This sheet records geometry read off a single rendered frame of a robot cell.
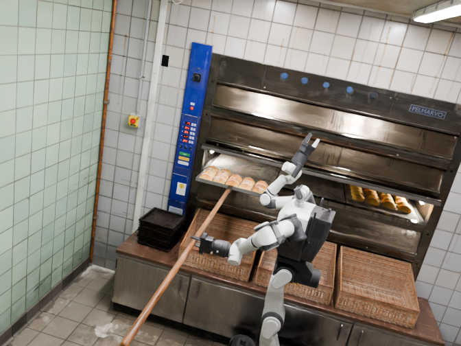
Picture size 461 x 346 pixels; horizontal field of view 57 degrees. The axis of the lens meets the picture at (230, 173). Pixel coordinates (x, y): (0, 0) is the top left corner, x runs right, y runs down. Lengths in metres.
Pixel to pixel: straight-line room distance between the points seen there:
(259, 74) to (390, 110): 0.99
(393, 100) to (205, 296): 1.98
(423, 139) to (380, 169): 0.37
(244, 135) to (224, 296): 1.23
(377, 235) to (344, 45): 1.46
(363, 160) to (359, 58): 0.75
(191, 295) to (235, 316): 0.37
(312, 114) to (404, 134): 0.68
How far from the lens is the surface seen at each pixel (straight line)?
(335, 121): 3.28
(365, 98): 3.28
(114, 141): 3.73
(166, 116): 3.50
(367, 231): 3.54
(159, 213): 3.54
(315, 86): 3.26
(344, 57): 3.24
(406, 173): 3.42
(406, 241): 3.61
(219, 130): 3.38
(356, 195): 3.61
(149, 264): 3.34
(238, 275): 3.22
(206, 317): 3.42
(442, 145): 3.42
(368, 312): 3.30
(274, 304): 2.79
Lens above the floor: 2.30
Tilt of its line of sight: 18 degrees down
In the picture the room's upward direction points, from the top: 11 degrees clockwise
